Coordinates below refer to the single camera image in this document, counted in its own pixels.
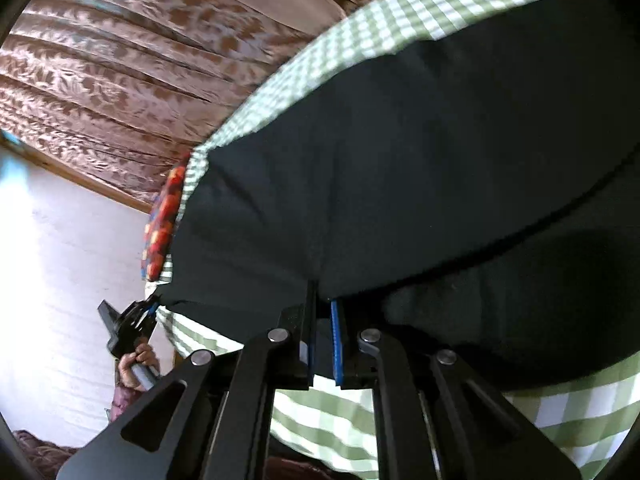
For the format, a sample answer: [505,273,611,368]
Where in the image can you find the person's left forearm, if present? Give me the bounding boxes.
[111,382,151,423]

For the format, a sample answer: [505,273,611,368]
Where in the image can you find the brown leaf-patterned curtain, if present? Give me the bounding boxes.
[0,0,591,206]

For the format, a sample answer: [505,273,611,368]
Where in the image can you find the black pants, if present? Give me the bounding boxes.
[161,0,640,391]

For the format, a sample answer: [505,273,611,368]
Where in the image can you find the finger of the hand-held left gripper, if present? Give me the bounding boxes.
[132,296,162,322]

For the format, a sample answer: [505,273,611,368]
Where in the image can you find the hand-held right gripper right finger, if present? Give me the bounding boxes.
[330,299,583,480]

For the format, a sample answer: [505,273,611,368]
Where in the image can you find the person's left hand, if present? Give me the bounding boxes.
[116,342,162,391]

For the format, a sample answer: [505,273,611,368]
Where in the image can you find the red and blue printed cloth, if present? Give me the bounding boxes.
[142,152,193,283]

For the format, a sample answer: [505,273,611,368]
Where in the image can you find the dark brown cloth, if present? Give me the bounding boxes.
[12,427,81,480]

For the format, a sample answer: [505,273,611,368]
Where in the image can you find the green checked bed sheet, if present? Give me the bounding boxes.
[144,0,640,480]

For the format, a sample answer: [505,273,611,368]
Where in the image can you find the wooden rail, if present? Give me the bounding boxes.
[0,130,156,213]

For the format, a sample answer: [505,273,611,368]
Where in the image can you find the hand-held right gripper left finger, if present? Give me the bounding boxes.
[56,280,321,480]

